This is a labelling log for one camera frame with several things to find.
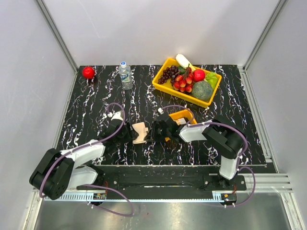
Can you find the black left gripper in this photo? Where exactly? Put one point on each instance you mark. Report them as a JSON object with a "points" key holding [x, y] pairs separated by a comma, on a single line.
{"points": [[131, 134]]}

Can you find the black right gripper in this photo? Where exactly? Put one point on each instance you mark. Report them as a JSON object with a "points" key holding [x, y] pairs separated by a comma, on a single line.
{"points": [[152, 136]]}

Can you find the beige leather card holder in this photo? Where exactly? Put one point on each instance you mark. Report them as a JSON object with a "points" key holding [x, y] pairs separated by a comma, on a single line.
{"points": [[142, 131]]}

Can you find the credit card stack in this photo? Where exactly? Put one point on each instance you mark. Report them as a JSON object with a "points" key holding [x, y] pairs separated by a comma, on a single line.
{"points": [[182, 121]]}

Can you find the small yellow card bin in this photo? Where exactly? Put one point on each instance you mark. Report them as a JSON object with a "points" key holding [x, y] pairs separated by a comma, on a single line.
{"points": [[181, 117]]}

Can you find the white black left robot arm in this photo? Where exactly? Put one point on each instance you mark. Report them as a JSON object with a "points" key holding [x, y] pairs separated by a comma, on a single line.
{"points": [[60, 170]]}

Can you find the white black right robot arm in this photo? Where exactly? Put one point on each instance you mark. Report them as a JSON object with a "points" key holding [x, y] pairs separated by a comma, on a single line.
{"points": [[229, 140]]}

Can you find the red cherry bunch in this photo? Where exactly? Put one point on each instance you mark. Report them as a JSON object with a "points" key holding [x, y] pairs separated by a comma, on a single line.
{"points": [[183, 82]]}

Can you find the clear plastic water bottle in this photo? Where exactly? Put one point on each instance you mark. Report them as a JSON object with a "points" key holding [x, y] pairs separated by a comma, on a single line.
{"points": [[125, 75]]}

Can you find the green netted melon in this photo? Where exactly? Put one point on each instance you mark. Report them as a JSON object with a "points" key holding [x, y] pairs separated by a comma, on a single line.
{"points": [[202, 90]]}

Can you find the purple grape bunch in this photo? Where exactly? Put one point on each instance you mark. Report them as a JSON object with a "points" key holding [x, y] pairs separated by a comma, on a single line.
{"points": [[170, 73]]}

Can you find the red apple in tray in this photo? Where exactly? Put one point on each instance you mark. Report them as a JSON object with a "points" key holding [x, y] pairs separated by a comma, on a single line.
{"points": [[198, 75]]}

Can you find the red apple on table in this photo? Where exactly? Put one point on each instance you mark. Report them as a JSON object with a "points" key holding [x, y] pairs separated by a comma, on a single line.
{"points": [[88, 72]]}

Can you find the white radish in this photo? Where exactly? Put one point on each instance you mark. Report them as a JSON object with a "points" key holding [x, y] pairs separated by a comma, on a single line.
{"points": [[183, 61]]}

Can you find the green leafy vegetable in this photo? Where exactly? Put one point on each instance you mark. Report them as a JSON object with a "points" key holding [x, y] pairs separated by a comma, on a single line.
{"points": [[212, 79]]}

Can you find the aluminium frame rail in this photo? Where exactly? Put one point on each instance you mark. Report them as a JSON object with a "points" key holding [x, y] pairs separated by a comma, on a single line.
{"points": [[56, 33]]}

